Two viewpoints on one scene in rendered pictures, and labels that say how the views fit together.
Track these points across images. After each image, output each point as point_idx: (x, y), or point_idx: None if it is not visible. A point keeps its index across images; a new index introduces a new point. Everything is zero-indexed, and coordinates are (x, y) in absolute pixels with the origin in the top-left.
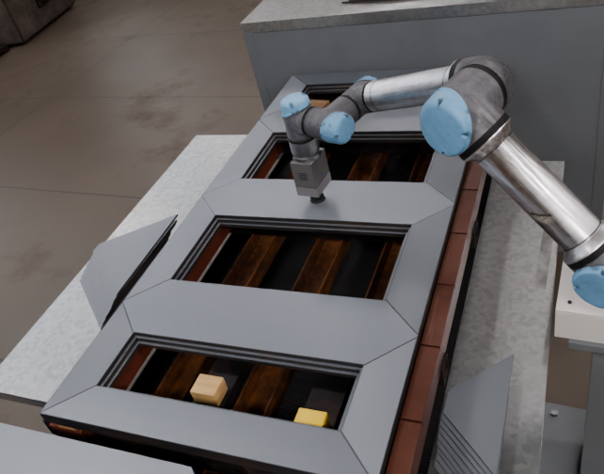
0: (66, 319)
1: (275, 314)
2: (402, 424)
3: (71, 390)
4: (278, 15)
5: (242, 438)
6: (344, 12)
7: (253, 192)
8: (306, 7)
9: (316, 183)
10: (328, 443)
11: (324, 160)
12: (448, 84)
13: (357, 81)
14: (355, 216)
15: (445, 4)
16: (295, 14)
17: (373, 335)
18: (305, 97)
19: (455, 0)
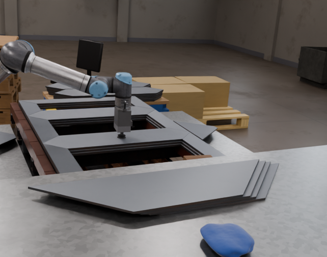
0: (187, 122)
1: (87, 113)
2: (20, 109)
3: (132, 98)
4: (322, 151)
5: (64, 100)
6: (250, 155)
7: (162, 135)
8: (311, 159)
9: (114, 119)
10: (37, 102)
11: (117, 116)
12: (23, 41)
13: (103, 81)
14: (91, 134)
15: (148, 165)
16: (303, 152)
17: (44, 114)
18: (117, 73)
19: (142, 170)
